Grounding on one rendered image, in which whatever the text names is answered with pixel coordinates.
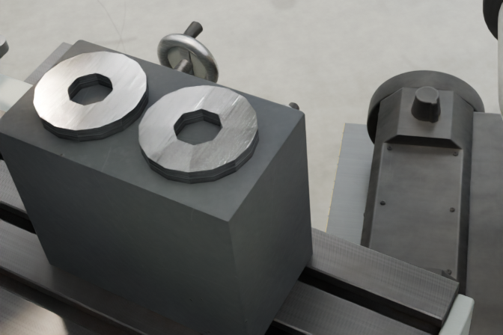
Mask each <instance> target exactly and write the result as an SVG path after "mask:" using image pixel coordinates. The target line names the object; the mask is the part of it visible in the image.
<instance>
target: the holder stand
mask: <svg viewBox="0 0 503 335"><path fill-rule="evenodd" d="M0 152H1V154H2V157H3V159H4V161H5V164H6V165H7V169H8V170H9V172H10V175H11V177H12V179H13V182H14V184H15V186H16V189H17V191H18V193H19V195H20V198H21V200H22V202H23V205H24V207H25V210H26V212H27V213H28V216H29V218H30V220H31V223H32V225H33V228H34V230H35V232H36V234H37V237H38V239H39V241H40V244H41V246H42V248H43V251H44V253H45V254H46V258H47V259H48V261H49V264H50V265H53V266H55V267H57V268H59V269H61V270H63V271H66V272H68V273H70V274H72V275H75V276H77V277H79V278H81V279H83V280H86V281H88V282H89V283H92V284H94V285H96V286H98V287H101V288H103V289H105V290H107V291H110V292H112V293H114V294H116V295H119V296H121V297H122V298H125V299H127V300H129V301H131V302H133V303H136V304H138V305H140V306H142V307H145V308H147V309H149V310H151V311H154V312H155V313H158V314H160V315H162V316H164V317H166V318H168V319H171V320H173V321H175V322H177V323H180V324H182V325H184V326H186V327H188V328H191V329H193V330H194V331H197V332H199V333H201V334H203V335H264V334H265V333H266V331H267V329H268V327H269V326H270V324H271V323H272V320H273V319H274V318H275V316H276V314H277V312H278V311H279V309H280V308H281V305H282V304H283V303H284V301H285V299H286V297H287V296H288V294H289V293H290V290H291V289H292V288H293V286H294V284H295V282H296V281H297V279H298V278H299V276H300V274H301V273H302V271H303V269H304V268H305V266H306V265H307V263H308V261H309V259H310V258H311V256H312V254H313V248H312V234H311V208H310V194H309V181H308V154H307V141H306V127H305V113H304V112H302V111H300V110H297V109H295V108H291V107H288V106H286V105H282V104H279V103H276V102H272V101H269V100H267V99H263V98H260V97H258V96H254V95H251V94H249V93H244V92H242V91H239V90H235V89H233V88H230V87H226V86H224V85H221V84H216V83H214V82H210V81H207V80H205V79H201V78H198V77H196V76H192V75H190V74H186V73H182V72H180V71H177V70H173V69H171V68H168V67H164V66H162V65H159V64H155V63H152V62H149V61H146V60H143V59H140V58H137V57H134V56H131V55H128V54H124V53H122V52H118V51H115V50H113V49H109V48H106V47H104V46H100V45H97V44H94V43H90V42H88V41H85V40H77V41H76V42H75V43H74V44H73V45H72V46H71V47H70V48H69V49H68V50H67V51H66V52H65V53H64V54H63V55H62V56H61V57H60V58H59V59H58V60H57V61H56V62H55V63H54V64H53V65H52V66H51V67H50V68H49V69H48V70H47V71H46V72H45V73H44V74H43V75H42V76H41V77H40V78H39V79H38V80H37V81H36V82H35V83H34V84H33V85H32V86H31V87H30V89H29V90H28V91H27V92H26V93H25V94H24V95H23V96H22V97H21V98H20V99H19V100H18V101H17V102H16V103H15V104H14V105H13V106H12V107H11V108H10V109H9V110H8V111H7V112H6V113H5V114H4V115H3V116H2V117H1V118H0Z"/></svg>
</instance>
